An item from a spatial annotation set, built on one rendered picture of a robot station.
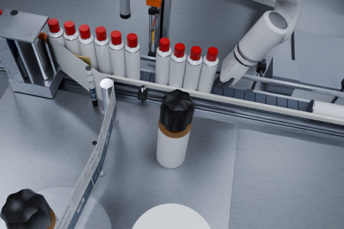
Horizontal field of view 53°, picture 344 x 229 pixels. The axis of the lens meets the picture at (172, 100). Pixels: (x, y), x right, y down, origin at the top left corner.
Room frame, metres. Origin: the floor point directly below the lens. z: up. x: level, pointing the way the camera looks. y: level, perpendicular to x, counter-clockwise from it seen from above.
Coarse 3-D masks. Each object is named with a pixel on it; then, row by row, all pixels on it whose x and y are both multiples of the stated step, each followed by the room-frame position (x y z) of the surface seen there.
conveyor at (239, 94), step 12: (0, 60) 0.81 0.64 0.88; (144, 72) 0.83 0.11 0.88; (120, 84) 0.76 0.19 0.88; (228, 96) 0.76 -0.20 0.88; (240, 96) 0.77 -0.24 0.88; (252, 96) 0.78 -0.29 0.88; (264, 96) 0.78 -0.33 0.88; (252, 108) 0.72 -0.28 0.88; (300, 108) 0.75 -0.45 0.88; (312, 120) 0.70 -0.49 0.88
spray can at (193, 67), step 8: (192, 48) 0.77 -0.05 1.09; (200, 48) 0.78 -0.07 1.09; (192, 56) 0.76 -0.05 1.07; (200, 56) 0.77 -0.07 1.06; (192, 64) 0.75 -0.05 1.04; (200, 64) 0.76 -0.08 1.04; (192, 72) 0.75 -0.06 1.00; (184, 80) 0.76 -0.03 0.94; (192, 80) 0.75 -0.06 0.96; (184, 88) 0.76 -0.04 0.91; (192, 88) 0.75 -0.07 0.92
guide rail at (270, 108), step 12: (132, 84) 0.75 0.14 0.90; (144, 84) 0.75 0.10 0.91; (156, 84) 0.75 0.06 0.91; (192, 96) 0.73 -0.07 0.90; (204, 96) 0.73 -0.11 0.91; (216, 96) 0.73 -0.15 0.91; (264, 108) 0.71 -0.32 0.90; (276, 108) 0.71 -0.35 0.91; (288, 108) 0.71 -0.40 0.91; (324, 120) 0.69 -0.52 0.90; (336, 120) 0.69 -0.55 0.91
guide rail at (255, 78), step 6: (150, 60) 0.83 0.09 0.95; (216, 72) 0.80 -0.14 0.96; (246, 78) 0.79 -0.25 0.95; (252, 78) 0.79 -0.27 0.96; (258, 78) 0.79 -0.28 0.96; (264, 78) 0.79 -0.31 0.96; (276, 84) 0.78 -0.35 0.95; (282, 84) 0.78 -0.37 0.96; (288, 84) 0.78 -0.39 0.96; (294, 84) 0.78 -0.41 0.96; (300, 84) 0.78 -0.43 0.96; (312, 90) 0.77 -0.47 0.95; (318, 90) 0.77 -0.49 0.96; (324, 90) 0.77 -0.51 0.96; (330, 90) 0.77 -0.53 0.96; (342, 96) 0.76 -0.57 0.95
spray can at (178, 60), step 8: (176, 48) 0.77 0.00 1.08; (184, 48) 0.77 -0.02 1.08; (176, 56) 0.76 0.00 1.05; (184, 56) 0.77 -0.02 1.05; (176, 64) 0.75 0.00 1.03; (184, 64) 0.76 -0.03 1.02; (176, 72) 0.75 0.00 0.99; (184, 72) 0.78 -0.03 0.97; (168, 80) 0.77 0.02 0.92; (176, 80) 0.75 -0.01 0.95
